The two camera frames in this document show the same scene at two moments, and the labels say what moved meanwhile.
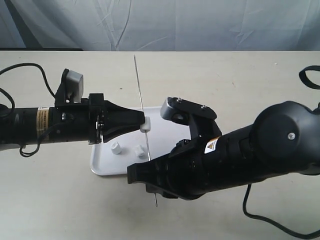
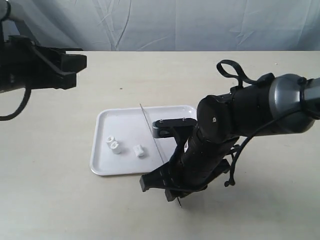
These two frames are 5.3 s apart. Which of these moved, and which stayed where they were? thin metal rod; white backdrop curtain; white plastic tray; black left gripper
Moved: thin metal rod; black left gripper
Stayed: white plastic tray; white backdrop curtain
